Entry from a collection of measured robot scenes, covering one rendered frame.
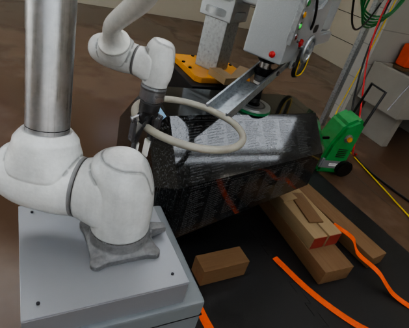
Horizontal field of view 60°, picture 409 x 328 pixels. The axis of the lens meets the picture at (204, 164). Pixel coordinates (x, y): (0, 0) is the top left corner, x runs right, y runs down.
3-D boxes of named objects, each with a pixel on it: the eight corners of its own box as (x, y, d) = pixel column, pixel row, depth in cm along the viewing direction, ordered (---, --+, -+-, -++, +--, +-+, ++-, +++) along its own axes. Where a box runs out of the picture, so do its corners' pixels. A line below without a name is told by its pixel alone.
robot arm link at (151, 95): (172, 89, 123) (168, 105, 126) (157, 79, 128) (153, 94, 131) (151, 90, 117) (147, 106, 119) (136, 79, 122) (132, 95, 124)
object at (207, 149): (177, 95, 176) (178, 89, 174) (263, 137, 158) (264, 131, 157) (103, 110, 136) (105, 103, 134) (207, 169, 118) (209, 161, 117)
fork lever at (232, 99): (266, 54, 210) (268, 47, 206) (296, 66, 203) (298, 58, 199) (199, 109, 169) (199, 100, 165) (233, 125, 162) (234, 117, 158)
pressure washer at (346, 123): (330, 157, 371) (370, 79, 324) (348, 177, 343) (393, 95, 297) (301, 155, 360) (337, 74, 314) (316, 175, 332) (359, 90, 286)
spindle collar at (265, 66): (257, 75, 199) (276, 19, 183) (272, 81, 196) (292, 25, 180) (249, 78, 190) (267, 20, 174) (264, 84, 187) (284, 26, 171)
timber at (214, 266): (199, 286, 195) (204, 272, 188) (190, 269, 203) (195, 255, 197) (244, 274, 209) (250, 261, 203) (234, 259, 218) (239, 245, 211)
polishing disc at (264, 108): (264, 100, 211) (265, 98, 211) (274, 116, 194) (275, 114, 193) (231, 94, 206) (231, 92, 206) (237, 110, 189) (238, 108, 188)
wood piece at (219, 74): (208, 73, 260) (209, 67, 257) (218, 73, 265) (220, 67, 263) (223, 85, 247) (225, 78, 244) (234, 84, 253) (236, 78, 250)
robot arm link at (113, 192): (142, 252, 87) (151, 179, 76) (69, 236, 87) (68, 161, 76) (156, 211, 101) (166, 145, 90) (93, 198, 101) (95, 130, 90)
